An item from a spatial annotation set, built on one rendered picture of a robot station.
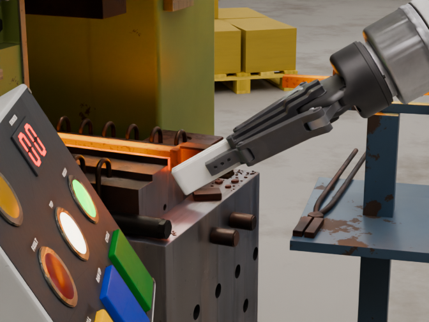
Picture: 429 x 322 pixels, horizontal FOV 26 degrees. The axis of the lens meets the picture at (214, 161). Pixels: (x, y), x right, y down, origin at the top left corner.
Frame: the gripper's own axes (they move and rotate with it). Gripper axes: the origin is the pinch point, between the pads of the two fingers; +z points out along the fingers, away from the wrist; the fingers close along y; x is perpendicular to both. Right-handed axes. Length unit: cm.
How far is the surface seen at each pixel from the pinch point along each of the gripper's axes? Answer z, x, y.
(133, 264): 12.4, -5.5, -0.1
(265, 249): 32, -112, 250
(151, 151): 12.7, -6.6, 46.5
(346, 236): -6, -45, 71
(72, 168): 13.2, 6.2, 3.5
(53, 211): 13.2, 6.4, -10.5
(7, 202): 12.8, 11.4, -20.8
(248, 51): 9, -93, 531
